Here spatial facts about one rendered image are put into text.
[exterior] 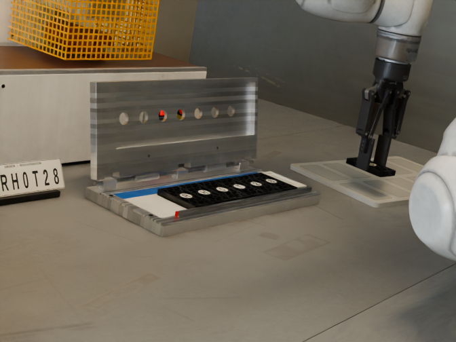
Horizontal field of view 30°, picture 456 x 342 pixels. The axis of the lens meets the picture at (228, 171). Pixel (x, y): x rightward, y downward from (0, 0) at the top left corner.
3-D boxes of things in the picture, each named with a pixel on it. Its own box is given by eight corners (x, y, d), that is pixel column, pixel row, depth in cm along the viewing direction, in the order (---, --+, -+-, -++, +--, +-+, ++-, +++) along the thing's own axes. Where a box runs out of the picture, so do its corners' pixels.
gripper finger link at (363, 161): (375, 138, 179) (373, 138, 178) (368, 170, 181) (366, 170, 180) (364, 134, 181) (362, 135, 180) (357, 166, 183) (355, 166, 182)
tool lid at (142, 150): (96, 82, 149) (89, 81, 150) (96, 188, 152) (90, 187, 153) (258, 77, 181) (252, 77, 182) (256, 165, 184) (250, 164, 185)
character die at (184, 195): (194, 212, 149) (195, 206, 149) (157, 195, 156) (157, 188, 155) (213, 209, 153) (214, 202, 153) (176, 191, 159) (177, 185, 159)
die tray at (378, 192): (375, 207, 177) (376, 203, 177) (288, 167, 196) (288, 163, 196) (484, 193, 203) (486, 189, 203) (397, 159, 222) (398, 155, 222)
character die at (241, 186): (248, 201, 160) (250, 195, 160) (212, 185, 166) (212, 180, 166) (265, 199, 164) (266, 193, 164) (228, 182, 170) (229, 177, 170)
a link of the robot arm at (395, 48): (430, 38, 175) (424, 66, 177) (395, 29, 181) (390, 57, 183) (403, 36, 169) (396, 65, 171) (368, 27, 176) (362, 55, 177)
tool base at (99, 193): (161, 237, 141) (165, 216, 140) (84, 197, 154) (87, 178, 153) (319, 203, 174) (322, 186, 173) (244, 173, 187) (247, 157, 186)
